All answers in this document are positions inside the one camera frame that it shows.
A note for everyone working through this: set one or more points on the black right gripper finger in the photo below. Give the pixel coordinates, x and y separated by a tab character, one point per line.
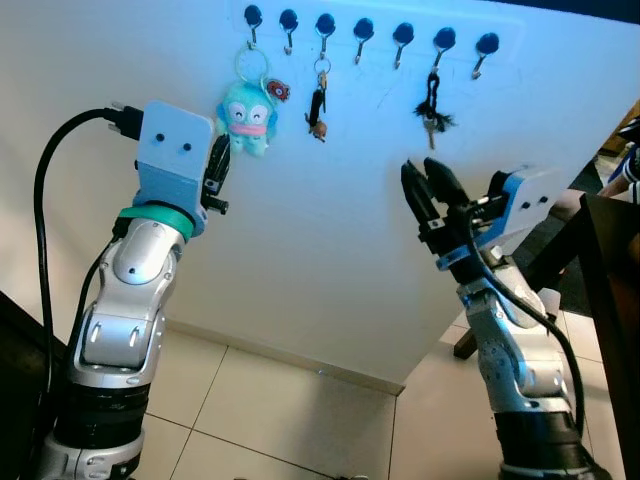
445	188
414	195

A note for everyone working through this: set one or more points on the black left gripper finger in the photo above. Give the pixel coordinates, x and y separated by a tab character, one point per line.
220	160

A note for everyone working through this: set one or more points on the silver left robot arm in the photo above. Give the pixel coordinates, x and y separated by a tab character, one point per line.
125	330

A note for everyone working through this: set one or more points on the white board panel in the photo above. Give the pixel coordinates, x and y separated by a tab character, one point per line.
330	230

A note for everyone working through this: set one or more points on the white sandal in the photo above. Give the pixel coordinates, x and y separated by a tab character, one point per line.
548	300

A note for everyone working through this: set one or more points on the seated person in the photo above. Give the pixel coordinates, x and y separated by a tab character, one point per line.
626	168

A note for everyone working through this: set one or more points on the brown cardboard box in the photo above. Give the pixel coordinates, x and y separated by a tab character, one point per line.
625	125

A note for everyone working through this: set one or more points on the dark brown furniture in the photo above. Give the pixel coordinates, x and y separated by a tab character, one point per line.
15	400

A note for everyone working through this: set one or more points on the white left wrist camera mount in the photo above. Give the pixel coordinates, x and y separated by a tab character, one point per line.
170	150

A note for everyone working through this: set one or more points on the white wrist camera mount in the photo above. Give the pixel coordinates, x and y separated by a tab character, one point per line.
170	150
530	200

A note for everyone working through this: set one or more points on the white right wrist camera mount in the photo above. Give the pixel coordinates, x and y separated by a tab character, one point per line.
530	200

